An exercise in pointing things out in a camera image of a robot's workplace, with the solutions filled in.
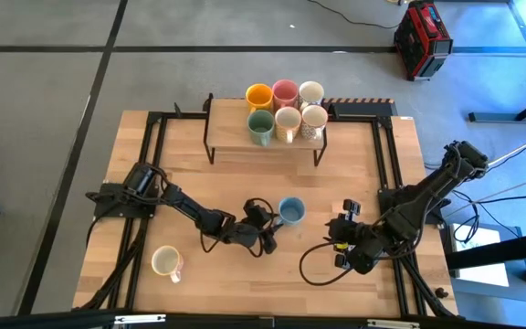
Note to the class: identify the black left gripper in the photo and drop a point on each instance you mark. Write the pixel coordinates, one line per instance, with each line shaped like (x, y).
(254, 228)

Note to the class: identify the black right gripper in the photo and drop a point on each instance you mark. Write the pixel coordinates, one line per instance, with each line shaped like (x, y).
(361, 244)

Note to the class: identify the blue mug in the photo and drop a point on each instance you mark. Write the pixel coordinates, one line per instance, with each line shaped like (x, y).
(291, 211)

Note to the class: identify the green mug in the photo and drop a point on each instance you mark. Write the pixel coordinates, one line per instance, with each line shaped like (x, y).
(260, 122)

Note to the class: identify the yellow patterned mug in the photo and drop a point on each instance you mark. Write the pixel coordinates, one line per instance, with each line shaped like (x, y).
(288, 119)

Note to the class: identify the patterned mug pink rim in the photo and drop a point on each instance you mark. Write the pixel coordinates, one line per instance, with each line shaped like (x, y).
(314, 117)

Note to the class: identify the white mug yellow rim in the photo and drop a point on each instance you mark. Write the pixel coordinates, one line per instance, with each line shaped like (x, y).
(166, 261)

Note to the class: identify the orange mug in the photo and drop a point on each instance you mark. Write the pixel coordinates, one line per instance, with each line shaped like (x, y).
(259, 96)

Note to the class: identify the patterned mug white rim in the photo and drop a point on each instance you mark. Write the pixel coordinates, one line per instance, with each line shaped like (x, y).
(311, 91)

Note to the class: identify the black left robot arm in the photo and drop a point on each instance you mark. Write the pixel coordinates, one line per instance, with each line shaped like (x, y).
(185, 208)

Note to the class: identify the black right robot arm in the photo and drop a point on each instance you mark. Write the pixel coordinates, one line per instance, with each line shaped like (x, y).
(427, 192)

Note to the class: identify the wooden shelf black legs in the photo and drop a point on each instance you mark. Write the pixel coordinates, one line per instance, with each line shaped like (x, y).
(228, 130)

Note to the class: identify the black clamp knob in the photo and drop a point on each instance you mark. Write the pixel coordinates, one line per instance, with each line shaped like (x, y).
(441, 292)

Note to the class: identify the white box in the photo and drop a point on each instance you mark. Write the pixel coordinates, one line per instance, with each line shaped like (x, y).
(487, 276)

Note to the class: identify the black desk beams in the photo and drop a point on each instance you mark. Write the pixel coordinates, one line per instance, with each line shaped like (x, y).
(496, 253)

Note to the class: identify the dark metal desk leg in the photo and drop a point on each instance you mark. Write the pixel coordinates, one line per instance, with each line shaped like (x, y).
(496, 117)

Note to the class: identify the red black tool box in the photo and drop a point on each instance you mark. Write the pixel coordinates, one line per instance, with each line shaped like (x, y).
(420, 41)

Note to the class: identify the silver bracket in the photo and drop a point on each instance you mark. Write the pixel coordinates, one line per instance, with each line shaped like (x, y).
(139, 319)
(393, 324)

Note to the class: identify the black aluminium table frame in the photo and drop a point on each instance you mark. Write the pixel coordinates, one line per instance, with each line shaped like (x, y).
(185, 115)

